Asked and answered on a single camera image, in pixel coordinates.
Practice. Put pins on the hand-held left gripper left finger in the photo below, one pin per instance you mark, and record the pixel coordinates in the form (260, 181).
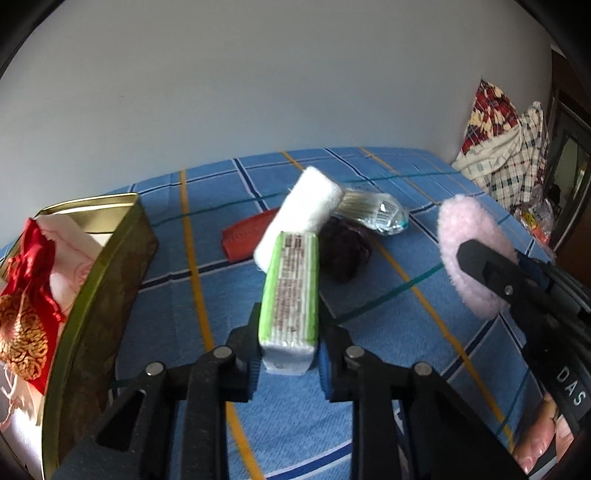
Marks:
(252, 378)

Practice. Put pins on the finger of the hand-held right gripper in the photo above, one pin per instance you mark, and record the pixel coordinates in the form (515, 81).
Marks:
(489, 272)
(535, 272)

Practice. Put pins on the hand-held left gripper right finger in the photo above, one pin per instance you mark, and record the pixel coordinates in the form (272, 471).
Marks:
(324, 374)

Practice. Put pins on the pink fluffy powder puff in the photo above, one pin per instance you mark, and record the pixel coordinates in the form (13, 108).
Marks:
(461, 230)

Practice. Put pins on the green pack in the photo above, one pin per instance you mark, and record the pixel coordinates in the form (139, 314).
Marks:
(288, 295)

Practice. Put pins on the dark purple scrunchie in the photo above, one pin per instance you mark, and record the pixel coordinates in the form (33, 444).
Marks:
(344, 254)

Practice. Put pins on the clear bag of cotton swabs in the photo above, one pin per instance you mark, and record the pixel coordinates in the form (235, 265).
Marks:
(378, 212)

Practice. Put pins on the red ribbed silicone pad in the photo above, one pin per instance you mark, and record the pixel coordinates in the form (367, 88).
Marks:
(244, 235)

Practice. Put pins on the gold metal tin box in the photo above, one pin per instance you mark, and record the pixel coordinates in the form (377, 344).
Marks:
(92, 332)

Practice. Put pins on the white towel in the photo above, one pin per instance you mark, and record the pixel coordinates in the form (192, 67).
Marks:
(304, 203)

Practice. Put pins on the white cloth with pink edge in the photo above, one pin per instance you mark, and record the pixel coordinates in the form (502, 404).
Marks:
(74, 258)

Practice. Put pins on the person's right hand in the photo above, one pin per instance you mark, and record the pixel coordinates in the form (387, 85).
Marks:
(540, 443)

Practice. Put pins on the orange snack packet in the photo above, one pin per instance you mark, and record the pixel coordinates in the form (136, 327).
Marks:
(535, 221)

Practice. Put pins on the blue plaid bed sheet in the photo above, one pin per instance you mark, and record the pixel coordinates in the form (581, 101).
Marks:
(415, 323)

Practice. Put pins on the plaid checked cloth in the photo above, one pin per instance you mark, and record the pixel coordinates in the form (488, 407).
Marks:
(517, 161)

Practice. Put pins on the dark wooden furniture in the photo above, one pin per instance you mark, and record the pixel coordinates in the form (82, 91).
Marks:
(570, 152)

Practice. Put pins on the red floral patterned blanket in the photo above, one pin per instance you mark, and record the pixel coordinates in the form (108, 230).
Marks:
(489, 110)

